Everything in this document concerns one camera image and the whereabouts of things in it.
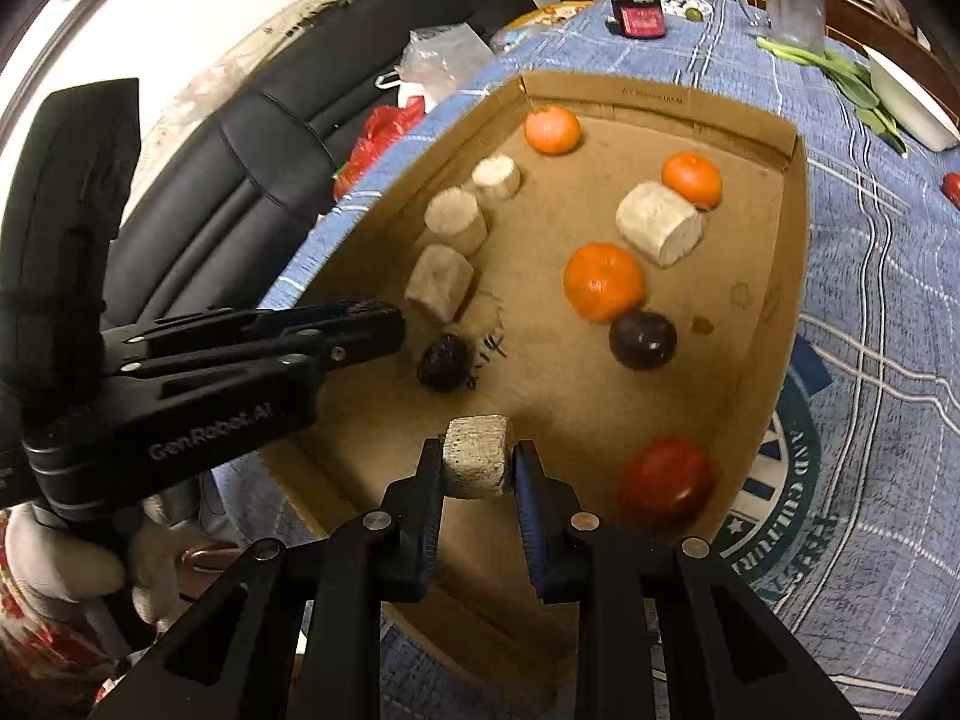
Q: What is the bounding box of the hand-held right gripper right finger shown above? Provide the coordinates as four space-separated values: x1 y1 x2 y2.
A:
511 439 865 720

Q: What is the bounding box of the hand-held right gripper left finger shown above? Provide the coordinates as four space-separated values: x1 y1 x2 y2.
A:
88 436 447 720

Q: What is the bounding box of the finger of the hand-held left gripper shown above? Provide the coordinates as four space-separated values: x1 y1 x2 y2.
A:
100 300 407 355
103 321 410 401

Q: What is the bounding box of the red tomato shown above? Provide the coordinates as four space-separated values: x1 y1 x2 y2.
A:
619 436 715 527

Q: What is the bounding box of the brown cardboard tray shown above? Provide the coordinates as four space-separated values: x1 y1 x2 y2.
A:
259 71 811 698

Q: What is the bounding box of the dark purple round fruit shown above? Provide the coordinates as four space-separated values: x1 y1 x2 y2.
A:
608 310 679 371

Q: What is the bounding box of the orange mandarin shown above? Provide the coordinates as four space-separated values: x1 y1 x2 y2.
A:
661 151 724 209
523 105 583 157
562 241 646 325

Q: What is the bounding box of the person's left hand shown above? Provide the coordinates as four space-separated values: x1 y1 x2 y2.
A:
0 493 207 623

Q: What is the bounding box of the black leather sofa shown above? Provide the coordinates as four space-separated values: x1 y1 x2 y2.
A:
97 0 530 312

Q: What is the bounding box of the red plastic bag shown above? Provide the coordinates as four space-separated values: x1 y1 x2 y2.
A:
332 96 428 200

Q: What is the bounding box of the small beige yam chunk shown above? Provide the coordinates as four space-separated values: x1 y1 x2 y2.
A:
471 155 521 202

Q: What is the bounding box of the clear plastic bag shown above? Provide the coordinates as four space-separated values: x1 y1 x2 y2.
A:
375 22 496 110

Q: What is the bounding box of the large beige yam chunk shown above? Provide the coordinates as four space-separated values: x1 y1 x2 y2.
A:
615 180 706 268

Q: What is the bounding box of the blue plaid tablecloth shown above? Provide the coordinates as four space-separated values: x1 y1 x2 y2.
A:
202 0 960 720

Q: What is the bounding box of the red floral cloth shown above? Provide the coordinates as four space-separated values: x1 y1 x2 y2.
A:
0 506 143 720

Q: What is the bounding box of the dark jar with pink label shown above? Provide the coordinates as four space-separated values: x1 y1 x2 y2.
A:
606 0 667 40

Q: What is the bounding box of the green bok choy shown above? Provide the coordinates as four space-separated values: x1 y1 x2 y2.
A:
756 36 910 160

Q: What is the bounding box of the white bowl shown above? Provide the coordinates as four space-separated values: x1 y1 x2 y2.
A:
862 43 960 152

